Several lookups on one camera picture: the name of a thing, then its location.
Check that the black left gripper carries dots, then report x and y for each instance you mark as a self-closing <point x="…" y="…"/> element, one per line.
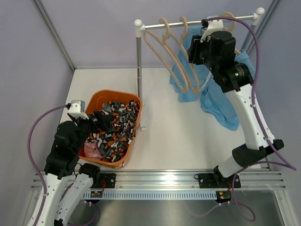
<point x="104" y="122"/>

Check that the blue shorts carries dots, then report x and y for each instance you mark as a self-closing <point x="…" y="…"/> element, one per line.
<point x="212" y="99"/>

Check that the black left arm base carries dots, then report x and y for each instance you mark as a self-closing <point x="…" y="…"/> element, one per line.
<point x="108" y="180"/>

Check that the silver clothes rack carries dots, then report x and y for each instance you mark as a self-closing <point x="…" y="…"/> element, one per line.
<point x="139" y="28"/>

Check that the orange plastic basket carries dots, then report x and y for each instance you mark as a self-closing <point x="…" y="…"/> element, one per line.
<point x="96" y="103"/>

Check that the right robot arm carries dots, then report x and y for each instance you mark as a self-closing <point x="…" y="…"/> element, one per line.
<point x="217" y="53"/>

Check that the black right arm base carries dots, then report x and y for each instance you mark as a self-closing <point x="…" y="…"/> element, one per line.
<point x="212" y="180"/>

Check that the aluminium front rail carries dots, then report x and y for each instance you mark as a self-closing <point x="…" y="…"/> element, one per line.
<point x="187" y="180"/>

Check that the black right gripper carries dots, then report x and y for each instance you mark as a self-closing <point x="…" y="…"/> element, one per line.
<point x="195" y="46"/>

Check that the orange camouflage shorts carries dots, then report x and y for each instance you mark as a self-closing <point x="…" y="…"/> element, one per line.
<point x="113" y="144"/>

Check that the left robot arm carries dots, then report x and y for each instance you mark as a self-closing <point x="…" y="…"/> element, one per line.
<point x="55" y="205"/>

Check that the pink shark print shorts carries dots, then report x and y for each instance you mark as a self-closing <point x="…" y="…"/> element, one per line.
<point x="91" y="151"/>

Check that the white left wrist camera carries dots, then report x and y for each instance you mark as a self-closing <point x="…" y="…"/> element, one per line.
<point x="76" y="110"/>

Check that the white slotted cable duct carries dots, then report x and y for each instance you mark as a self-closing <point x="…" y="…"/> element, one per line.
<point x="157" y="195"/>

